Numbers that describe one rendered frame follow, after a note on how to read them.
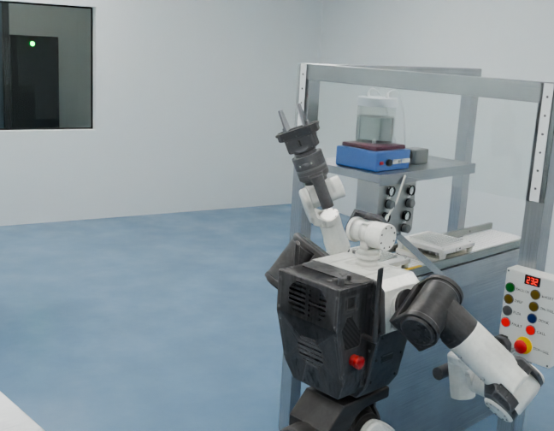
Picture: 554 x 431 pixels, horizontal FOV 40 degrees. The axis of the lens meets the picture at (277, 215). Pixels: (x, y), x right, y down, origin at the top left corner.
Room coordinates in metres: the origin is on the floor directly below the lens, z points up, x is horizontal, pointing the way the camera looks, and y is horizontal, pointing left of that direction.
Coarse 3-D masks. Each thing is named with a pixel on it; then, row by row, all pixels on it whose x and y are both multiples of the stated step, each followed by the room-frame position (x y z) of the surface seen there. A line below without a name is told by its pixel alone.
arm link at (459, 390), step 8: (440, 368) 1.88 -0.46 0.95; (448, 368) 1.87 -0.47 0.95; (456, 368) 1.84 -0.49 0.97; (440, 376) 1.87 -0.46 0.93; (456, 376) 1.84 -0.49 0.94; (464, 376) 1.83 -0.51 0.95; (456, 384) 1.84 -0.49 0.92; (464, 384) 1.83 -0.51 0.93; (456, 392) 1.83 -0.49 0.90; (464, 392) 1.83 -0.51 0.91; (472, 392) 1.83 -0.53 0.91
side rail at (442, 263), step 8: (520, 240) 3.46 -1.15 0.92; (488, 248) 3.27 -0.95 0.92; (496, 248) 3.32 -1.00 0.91; (504, 248) 3.37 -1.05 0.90; (512, 248) 3.42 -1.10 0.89; (456, 256) 3.11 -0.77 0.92; (464, 256) 3.14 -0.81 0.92; (472, 256) 3.18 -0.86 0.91; (480, 256) 3.23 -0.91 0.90; (424, 264) 2.95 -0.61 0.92; (440, 264) 3.02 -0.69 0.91; (448, 264) 3.06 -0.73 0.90; (416, 272) 2.90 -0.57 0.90; (424, 272) 2.94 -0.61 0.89
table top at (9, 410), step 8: (0, 392) 1.82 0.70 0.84; (0, 400) 1.77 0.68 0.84; (8, 400) 1.77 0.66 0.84; (0, 408) 1.73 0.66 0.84; (8, 408) 1.73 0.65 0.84; (16, 408) 1.74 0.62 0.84; (0, 416) 1.69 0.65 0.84; (8, 416) 1.69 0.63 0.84; (16, 416) 1.69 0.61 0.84; (24, 416) 1.70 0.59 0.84; (0, 424) 1.65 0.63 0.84; (8, 424) 1.65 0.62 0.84; (16, 424) 1.66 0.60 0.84; (24, 424) 1.66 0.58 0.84; (32, 424) 1.66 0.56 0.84
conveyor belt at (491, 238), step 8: (488, 232) 3.74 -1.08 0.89; (496, 232) 3.75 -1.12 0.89; (472, 240) 3.55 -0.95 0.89; (480, 240) 3.55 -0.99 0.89; (488, 240) 3.56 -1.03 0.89; (496, 240) 3.57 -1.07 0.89; (504, 240) 3.58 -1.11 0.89; (512, 240) 3.59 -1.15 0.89; (480, 248) 3.41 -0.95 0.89; (416, 264) 3.07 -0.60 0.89; (456, 264) 3.13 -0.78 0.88
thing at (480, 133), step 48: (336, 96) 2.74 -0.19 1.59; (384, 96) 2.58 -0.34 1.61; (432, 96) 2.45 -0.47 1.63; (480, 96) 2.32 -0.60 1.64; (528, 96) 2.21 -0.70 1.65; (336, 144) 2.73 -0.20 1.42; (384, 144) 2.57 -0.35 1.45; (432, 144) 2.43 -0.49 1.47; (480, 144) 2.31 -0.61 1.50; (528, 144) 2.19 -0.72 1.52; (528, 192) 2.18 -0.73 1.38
